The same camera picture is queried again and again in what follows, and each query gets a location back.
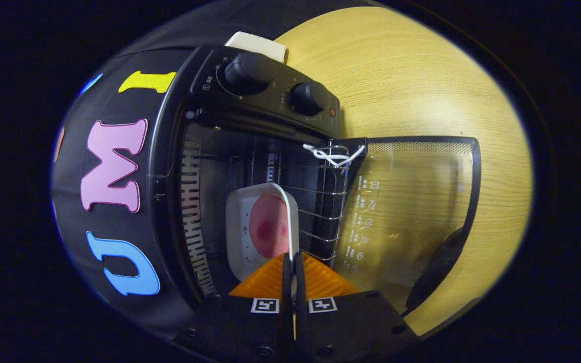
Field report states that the round pink food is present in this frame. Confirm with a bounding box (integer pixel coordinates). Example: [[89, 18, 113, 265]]
[[249, 195, 291, 259]]

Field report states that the white square plate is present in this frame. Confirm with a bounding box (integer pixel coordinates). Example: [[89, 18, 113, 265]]
[[225, 183, 300, 282]]

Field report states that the metal wire oven rack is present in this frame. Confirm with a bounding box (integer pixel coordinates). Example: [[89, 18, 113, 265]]
[[250, 145, 350, 268]]

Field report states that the white boxy appliance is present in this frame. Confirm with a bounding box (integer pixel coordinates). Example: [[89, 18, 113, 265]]
[[224, 31, 288, 64]]

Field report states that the white string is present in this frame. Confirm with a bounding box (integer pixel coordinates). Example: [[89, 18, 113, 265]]
[[303, 144, 367, 168]]

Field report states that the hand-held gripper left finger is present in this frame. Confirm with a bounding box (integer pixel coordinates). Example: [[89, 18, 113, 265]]
[[177, 252, 294, 363]]

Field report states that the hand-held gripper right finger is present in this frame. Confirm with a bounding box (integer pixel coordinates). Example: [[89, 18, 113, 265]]
[[293, 251, 420, 361]]

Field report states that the black toaster oven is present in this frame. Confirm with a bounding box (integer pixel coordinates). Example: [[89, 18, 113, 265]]
[[147, 44, 482, 338]]

